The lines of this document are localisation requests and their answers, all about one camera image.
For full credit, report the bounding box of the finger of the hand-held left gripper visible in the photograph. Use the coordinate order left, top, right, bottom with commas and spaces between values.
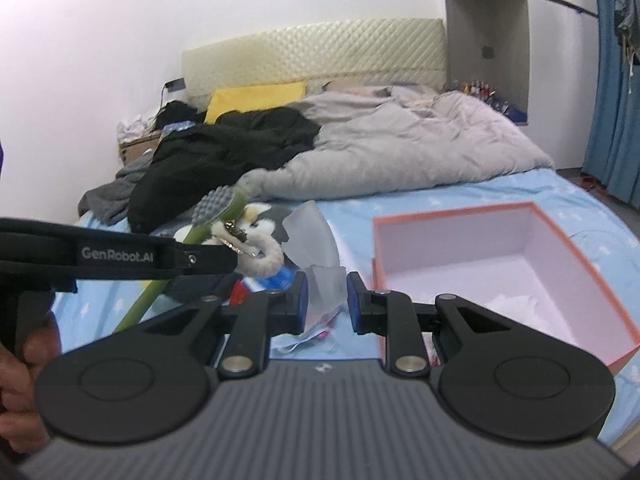
172, 240, 240, 277

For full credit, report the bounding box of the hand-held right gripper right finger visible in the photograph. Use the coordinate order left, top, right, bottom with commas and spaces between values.
346, 271, 517, 377

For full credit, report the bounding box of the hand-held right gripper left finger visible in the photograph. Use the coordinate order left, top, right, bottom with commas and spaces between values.
142, 271, 309, 381

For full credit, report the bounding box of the blue plastic packet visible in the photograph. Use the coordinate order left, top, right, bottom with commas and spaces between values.
235, 265, 301, 306

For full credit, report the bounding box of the red packet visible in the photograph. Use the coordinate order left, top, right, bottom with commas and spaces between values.
227, 280, 251, 306

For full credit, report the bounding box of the white fluffy keychain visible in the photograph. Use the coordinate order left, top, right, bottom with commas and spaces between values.
210, 220, 286, 278

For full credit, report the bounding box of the translucent plastic bag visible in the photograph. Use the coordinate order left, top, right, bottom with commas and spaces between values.
281, 200, 347, 326

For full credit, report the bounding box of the orange cardboard box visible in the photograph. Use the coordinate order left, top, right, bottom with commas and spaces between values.
371, 201, 640, 368

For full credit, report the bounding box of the person's left hand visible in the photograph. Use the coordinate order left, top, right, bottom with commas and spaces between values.
0, 314, 62, 454

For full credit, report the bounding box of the grey penguin plush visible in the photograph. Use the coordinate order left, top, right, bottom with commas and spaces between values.
170, 202, 291, 306

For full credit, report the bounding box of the dark grey blanket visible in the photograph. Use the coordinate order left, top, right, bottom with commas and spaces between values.
77, 150, 156, 223

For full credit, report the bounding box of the black jacket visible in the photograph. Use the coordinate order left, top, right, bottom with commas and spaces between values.
127, 106, 322, 233

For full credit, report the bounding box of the brown cardboard box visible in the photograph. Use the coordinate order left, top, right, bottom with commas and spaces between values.
119, 132, 163, 166

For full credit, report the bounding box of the black cloth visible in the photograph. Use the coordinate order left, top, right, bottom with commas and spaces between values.
155, 101, 206, 128

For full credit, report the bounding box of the white crumpled cloth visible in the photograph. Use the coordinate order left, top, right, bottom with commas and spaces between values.
117, 112, 158, 143

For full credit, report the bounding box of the yellow pillow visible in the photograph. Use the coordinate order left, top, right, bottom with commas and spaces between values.
205, 81, 307, 125

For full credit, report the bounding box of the light grey duvet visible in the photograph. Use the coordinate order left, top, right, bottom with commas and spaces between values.
240, 85, 556, 201

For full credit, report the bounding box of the cream quilted headboard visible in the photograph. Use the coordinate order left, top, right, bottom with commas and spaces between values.
181, 17, 447, 111

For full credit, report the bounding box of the blue tree print bedsheet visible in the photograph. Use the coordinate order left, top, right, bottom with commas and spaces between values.
50, 167, 640, 456

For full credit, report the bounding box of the row of small bottles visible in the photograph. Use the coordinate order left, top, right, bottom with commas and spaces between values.
462, 80, 496, 101

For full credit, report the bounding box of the small blue box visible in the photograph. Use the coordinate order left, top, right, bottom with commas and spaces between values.
492, 100, 528, 123

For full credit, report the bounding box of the grey built-in cabinet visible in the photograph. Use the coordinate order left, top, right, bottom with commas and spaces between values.
440, 0, 601, 171

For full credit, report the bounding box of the blue curtain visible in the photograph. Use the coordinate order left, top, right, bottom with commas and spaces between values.
582, 0, 640, 206

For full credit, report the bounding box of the hanging denim garment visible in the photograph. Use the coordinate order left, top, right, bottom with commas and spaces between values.
612, 0, 640, 66

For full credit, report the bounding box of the green long-handled bath brush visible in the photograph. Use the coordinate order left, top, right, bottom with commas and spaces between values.
112, 185, 251, 336

